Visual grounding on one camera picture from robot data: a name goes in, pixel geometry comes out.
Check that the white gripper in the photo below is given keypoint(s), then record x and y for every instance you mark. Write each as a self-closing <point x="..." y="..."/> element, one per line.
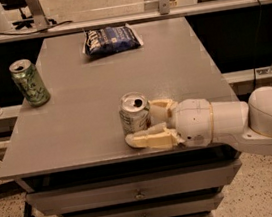
<point x="194" y="119"/>

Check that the silver 7up can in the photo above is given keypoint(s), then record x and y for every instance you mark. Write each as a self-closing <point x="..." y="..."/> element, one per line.
<point x="134" y="112"/>

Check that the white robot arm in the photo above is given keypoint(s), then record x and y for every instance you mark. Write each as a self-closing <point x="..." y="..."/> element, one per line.
<point x="245" y="126"/>

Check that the blue chip bag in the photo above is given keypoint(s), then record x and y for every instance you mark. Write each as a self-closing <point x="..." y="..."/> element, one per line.
<point x="110" y="40"/>

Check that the green soda can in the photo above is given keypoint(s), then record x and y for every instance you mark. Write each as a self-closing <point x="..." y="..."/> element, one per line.
<point x="29" y="82"/>

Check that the grey drawer cabinet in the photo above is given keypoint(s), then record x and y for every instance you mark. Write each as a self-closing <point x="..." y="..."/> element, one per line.
<point x="70" y="155"/>

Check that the black caster wheel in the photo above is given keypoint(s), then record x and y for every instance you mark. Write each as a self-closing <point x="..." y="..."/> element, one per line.
<point x="28" y="210"/>

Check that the black office chair base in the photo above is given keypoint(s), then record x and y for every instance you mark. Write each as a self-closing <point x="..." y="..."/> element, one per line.
<point x="28" y="21"/>

